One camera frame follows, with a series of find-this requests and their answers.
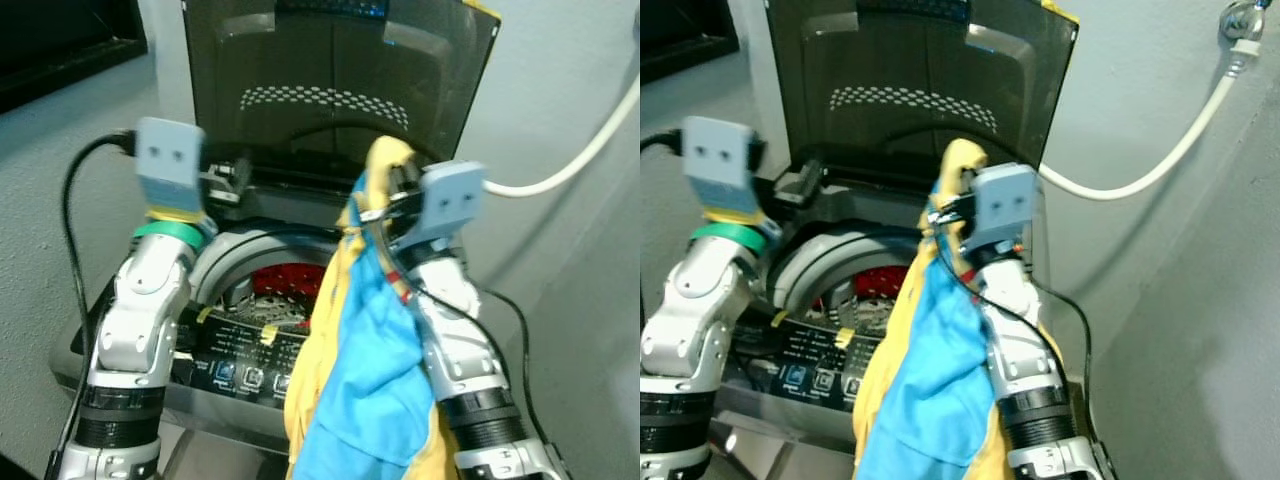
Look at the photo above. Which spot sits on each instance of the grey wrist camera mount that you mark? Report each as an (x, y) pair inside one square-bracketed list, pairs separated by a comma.
[(1005, 205), (452, 200), (722, 165), (170, 165)]

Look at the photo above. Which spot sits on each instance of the red white patterned garment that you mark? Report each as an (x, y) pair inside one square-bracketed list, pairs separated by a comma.
[(880, 282), (285, 283)]

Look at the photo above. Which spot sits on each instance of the yellow and blue garment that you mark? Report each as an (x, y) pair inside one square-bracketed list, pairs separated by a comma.
[(370, 380), (930, 390)]

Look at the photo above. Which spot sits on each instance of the dark transparent washer lid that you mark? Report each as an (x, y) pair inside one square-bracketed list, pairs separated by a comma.
[(330, 60), (900, 60)]

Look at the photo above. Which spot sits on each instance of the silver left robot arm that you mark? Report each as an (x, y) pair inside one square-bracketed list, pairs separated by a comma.
[(140, 320), (690, 330)]

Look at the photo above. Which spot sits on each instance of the metal wall tap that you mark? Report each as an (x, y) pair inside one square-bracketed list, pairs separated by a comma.
[(1242, 20)]

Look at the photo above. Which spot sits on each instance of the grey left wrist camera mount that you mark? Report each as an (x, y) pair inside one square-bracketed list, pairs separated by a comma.
[(722, 165), (170, 165)]

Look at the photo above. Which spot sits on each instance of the black window frame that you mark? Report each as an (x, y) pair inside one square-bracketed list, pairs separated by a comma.
[(680, 30), (60, 40)]

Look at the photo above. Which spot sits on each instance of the grey top-load washing machine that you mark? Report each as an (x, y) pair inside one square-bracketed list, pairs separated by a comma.
[(830, 255), (240, 250)]

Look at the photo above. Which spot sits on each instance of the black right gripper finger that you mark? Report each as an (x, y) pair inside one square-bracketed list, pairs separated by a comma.
[(938, 214), (373, 213)]

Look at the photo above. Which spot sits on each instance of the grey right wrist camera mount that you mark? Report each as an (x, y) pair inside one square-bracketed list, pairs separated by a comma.
[(1005, 205), (452, 200)]

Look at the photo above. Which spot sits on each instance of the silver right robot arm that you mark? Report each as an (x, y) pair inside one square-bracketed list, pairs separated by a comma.
[(455, 350), (1020, 350)]

